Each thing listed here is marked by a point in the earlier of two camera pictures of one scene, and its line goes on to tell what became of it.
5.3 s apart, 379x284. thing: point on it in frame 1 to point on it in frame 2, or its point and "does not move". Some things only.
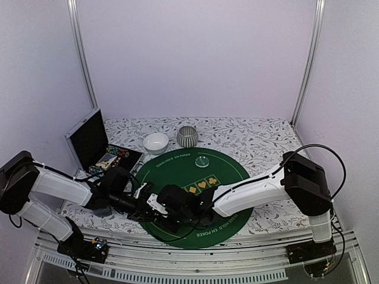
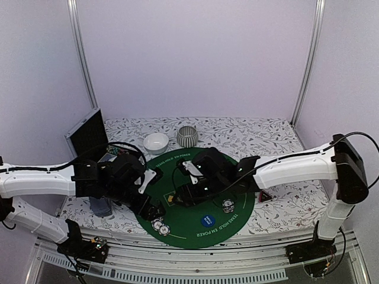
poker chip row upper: [119, 152] does not move
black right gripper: [172, 226] to [188, 193]
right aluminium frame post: [320, 13] does not move
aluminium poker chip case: [91, 153] does not move
